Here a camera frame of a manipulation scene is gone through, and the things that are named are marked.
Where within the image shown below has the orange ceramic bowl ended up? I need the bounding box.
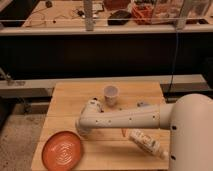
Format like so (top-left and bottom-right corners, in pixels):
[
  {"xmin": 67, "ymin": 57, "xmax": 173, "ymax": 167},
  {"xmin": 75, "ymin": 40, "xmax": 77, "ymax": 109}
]
[{"xmin": 41, "ymin": 131, "xmax": 83, "ymax": 171}]

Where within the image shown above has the black rectangular bar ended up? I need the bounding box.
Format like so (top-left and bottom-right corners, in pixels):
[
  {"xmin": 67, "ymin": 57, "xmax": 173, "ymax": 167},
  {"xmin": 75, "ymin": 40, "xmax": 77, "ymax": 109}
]
[{"xmin": 93, "ymin": 98, "xmax": 104, "ymax": 113}]

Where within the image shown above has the red orange crate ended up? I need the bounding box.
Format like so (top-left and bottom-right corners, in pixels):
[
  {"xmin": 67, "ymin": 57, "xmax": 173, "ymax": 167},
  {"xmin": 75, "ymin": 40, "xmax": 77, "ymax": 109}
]
[{"xmin": 132, "ymin": 5, "xmax": 152, "ymax": 25}]

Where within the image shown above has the blue sponge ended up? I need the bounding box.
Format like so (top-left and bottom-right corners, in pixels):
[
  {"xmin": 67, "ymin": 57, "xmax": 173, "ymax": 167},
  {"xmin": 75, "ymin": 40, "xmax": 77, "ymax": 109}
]
[{"xmin": 137, "ymin": 102, "xmax": 149, "ymax": 107}]

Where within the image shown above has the grey metal post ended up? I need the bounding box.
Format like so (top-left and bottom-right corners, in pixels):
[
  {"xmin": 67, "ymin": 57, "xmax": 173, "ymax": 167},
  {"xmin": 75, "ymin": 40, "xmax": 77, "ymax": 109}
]
[{"xmin": 83, "ymin": 0, "xmax": 94, "ymax": 31}]

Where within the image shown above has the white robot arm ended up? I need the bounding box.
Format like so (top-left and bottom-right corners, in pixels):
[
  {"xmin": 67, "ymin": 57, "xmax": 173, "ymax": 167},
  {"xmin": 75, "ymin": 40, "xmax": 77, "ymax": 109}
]
[{"xmin": 76, "ymin": 94, "xmax": 213, "ymax": 171}]

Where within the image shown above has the grey metal clamp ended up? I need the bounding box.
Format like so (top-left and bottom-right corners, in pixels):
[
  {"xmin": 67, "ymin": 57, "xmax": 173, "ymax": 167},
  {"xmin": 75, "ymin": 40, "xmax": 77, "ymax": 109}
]
[{"xmin": 0, "ymin": 67, "xmax": 25, "ymax": 86}]

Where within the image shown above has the white plastic bottle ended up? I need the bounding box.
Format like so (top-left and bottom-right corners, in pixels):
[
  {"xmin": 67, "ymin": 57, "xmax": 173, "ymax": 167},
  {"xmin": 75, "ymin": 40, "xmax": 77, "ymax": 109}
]
[{"xmin": 129, "ymin": 129, "xmax": 168, "ymax": 160}]

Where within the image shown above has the black object on bench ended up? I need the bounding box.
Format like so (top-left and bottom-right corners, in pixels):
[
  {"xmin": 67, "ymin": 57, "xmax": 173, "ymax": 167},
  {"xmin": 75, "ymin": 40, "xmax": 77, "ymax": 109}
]
[{"xmin": 107, "ymin": 10, "xmax": 131, "ymax": 25}]

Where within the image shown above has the orange carrot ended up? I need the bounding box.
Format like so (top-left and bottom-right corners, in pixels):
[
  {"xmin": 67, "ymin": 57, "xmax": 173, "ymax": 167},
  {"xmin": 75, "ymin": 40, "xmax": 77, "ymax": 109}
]
[{"xmin": 121, "ymin": 129, "xmax": 127, "ymax": 137}]

